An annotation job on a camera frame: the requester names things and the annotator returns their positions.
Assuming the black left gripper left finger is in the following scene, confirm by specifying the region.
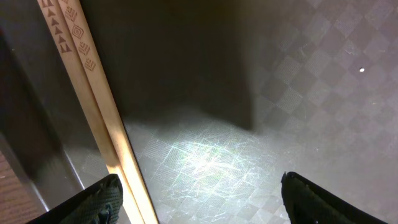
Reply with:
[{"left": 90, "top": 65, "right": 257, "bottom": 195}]
[{"left": 28, "top": 174, "right": 123, "bottom": 224}]

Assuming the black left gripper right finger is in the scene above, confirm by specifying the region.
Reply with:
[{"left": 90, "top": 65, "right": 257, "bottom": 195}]
[{"left": 281, "top": 172, "right": 384, "bottom": 224}]

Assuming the wooden chopstick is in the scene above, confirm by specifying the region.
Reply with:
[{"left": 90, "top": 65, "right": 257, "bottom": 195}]
[
  {"left": 37, "top": 0, "right": 144, "bottom": 224},
  {"left": 58, "top": 0, "right": 159, "bottom": 224}
]

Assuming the dark brown serving tray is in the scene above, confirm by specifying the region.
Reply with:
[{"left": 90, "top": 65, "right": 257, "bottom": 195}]
[{"left": 0, "top": 0, "right": 398, "bottom": 224}]

